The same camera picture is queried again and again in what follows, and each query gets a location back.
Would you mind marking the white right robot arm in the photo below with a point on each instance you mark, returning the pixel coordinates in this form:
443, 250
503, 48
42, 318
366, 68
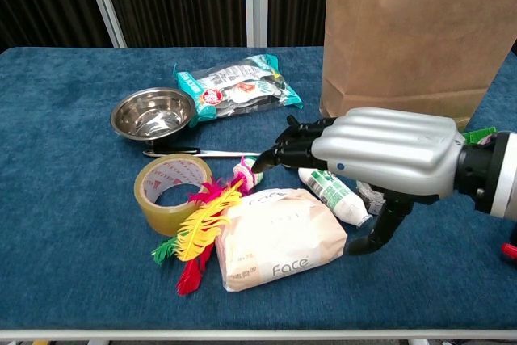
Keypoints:
501, 175

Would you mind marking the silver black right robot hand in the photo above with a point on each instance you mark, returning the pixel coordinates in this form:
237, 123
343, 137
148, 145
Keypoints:
387, 147

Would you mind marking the red plastic clip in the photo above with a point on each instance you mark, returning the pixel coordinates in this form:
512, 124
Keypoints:
509, 252

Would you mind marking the clear packing tape roll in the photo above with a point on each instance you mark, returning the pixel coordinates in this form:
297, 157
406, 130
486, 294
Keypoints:
161, 220

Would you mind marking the blue table cloth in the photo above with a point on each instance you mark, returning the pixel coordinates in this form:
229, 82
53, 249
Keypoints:
60, 159

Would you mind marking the white green tube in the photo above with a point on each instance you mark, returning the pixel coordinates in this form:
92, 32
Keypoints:
335, 195

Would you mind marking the stainless steel ladle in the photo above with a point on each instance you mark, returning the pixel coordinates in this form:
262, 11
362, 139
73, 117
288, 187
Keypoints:
222, 154

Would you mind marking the white Face tissue pack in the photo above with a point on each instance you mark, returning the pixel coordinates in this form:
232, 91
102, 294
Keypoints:
278, 240

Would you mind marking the colourful feather shuttlecock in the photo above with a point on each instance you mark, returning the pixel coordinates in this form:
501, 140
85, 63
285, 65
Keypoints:
202, 228

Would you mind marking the green plastic grid tray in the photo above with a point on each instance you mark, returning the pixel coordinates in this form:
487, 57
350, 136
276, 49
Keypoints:
480, 135

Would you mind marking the brown paper bag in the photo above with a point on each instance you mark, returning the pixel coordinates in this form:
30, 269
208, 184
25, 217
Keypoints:
404, 38

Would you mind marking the white table frame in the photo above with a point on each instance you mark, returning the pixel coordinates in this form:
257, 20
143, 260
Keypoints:
242, 335

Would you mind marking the white partition frame post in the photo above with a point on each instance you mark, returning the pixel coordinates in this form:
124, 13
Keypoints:
255, 1
105, 1

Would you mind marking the clear round pin box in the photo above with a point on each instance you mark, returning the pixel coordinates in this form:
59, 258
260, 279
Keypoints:
369, 196

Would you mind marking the teal clear snack packet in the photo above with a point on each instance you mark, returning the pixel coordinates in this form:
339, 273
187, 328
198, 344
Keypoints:
238, 86

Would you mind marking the stainless steel bowl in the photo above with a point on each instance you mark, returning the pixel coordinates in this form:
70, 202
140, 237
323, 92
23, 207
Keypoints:
153, 119

